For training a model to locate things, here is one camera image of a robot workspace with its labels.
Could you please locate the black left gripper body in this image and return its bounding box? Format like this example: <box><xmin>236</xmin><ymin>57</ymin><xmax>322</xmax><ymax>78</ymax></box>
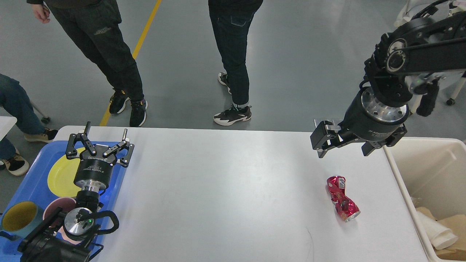
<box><xmin>74</xmin><ymin>146</ymin><xmax>117</xmax><ymax>190</ymax></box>

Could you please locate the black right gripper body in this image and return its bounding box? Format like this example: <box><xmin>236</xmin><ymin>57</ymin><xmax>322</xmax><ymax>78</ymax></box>
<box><xmin>340</xmin><ymin>89</ymin><xmax>409</xmax><ymax>141</ymax></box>

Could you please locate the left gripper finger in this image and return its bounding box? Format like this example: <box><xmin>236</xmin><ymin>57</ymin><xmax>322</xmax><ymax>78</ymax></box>
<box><xmin>102</xmin><ymin>129</ymin><xmax>134</xmax><ymax>168</ymax></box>
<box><xmin>64</xmin><ymin>122</ymin><xmax>96</xmax><ymax>161</ymax></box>

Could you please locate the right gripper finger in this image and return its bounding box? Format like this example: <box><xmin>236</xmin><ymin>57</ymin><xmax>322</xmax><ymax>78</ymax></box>
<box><xmin>361</xmin><ymin>124</ymin><xmax>407</xmax><ymax>156</ymax></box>
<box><xmin>310</xmin><ymin>120</ymin><xmax>364</xmax><ymax>159</ymax></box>

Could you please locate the yellow plastic plate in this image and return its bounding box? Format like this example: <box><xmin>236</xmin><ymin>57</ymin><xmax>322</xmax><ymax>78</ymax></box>
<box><xmin>47</xmin><ymin>147</ymin><xmax>100</xmax><ymax>197</ymax></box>

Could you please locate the pink mug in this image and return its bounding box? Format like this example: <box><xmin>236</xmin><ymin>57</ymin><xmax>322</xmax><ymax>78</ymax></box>
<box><xmin>43</xmin><ymin>197</ymin><xmax>82</xmax><ymax>244</ymax></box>

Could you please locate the crushed red can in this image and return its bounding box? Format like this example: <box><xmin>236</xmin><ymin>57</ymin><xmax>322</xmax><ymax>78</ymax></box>
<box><xmin>327</xmin><ymin>176</ymin><xmax>360</xmax><ymax>222</ymax></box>

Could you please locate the white paper cup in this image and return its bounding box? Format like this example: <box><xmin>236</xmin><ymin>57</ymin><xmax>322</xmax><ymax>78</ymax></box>
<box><xmin>417</xmin><ymin>211</ymin><xmax>459</xmax><ymax>249</ymax></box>

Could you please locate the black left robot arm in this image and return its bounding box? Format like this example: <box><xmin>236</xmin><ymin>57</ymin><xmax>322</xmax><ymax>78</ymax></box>
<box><xmin>17</xmin><ymin>122</ymin><xmax>134</xmax><ymax>262</ymax></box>

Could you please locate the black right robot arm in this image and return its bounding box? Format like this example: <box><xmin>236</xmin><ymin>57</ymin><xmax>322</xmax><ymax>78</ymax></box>
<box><xmin>310</xmin><ymin>0</ymin><xmax>466</xmax><ymax>159</ymax></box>

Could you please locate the white chair leg left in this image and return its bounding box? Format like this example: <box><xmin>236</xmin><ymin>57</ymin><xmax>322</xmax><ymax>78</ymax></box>
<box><xmin>30</xmin><ymin>101</ymin><xmax>51</xmax><ymax>124</ymax></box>

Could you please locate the white plastic bin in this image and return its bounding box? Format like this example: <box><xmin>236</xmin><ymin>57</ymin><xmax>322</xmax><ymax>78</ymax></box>
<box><xmin>383</xmin><ymin>138</ymin><xmax>466</xmax><ymax>262</ymax></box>

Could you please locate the white table edge left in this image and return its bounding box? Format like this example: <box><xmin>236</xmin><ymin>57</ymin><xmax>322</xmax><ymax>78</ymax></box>
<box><xmin>0</xmin><ymin>116</ymin><xmax>17</xmax><ymax>140</ymax></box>

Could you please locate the seated person in jeans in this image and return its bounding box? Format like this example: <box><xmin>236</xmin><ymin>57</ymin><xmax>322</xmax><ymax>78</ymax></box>
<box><xmin>0</xmin><ymin>74</ymin><xmax>58</xmax><ymax>176</ymax></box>

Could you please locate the teal mug yellow inside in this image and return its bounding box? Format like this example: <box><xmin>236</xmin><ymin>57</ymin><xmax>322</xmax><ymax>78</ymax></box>
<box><xmin>0</xmin><ymin>201</ymin><xmax>44</xmax><ymax>241</ymax></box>

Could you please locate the grey office chair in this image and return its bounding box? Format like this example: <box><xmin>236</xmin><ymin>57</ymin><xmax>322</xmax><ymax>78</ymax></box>
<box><xmin>394</xmin><ymin>0</ymin><xmax>465</xmax><ymax>106</ymax></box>

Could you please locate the person in black trousers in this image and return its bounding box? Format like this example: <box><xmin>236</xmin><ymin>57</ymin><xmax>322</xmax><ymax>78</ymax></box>
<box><xmin>28</xmin><ymin>0</ymin><xmax>147</xmax><ymax>127</ymax></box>

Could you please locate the person in dark jeans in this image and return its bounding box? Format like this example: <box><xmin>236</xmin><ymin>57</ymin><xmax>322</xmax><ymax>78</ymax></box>
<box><xmin>208</xmin><ymin>0</ymin><xmax>263</xmax><ymax>126</ymax></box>

